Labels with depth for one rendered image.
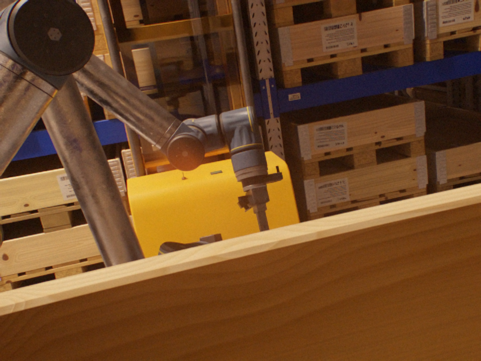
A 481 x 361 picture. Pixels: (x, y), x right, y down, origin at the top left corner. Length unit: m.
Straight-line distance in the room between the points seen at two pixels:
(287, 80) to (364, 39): 0.51
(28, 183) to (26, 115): 2.20
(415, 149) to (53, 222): 2.19
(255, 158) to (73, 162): 0.57
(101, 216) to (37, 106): 0.39
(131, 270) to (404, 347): 0.14
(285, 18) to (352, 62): 0.48
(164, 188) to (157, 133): 1.20
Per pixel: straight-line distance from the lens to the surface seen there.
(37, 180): 3.36
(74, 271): 3.51
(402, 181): 3.76
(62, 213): 3.40
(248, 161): 1.74
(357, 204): 3.66
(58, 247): 3.46
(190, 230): 2.79
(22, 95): 1.17
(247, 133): 1.75
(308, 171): 3.49
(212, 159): 3.34
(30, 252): 3.49
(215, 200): 2.79
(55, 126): 1.43
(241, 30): 3.08
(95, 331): 0.27
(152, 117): 1.62
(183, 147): 1.61
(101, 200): 1.46
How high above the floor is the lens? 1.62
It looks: 17 degrees down
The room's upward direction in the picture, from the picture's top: 9 degrees counter-clockwise
